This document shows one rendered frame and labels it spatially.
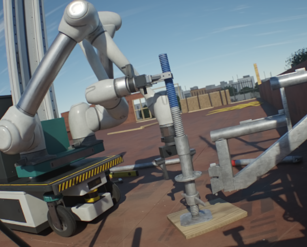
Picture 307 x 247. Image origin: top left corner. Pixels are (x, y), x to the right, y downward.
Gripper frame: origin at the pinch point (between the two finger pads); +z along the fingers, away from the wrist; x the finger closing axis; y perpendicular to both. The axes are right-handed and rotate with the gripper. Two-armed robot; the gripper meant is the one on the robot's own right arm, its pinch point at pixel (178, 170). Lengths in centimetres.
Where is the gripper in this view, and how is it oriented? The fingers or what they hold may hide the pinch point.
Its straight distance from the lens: 133.4
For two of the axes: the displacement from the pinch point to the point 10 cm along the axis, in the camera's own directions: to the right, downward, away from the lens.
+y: 3.3, -0.4, -9.4
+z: 2.1, 9.8, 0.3
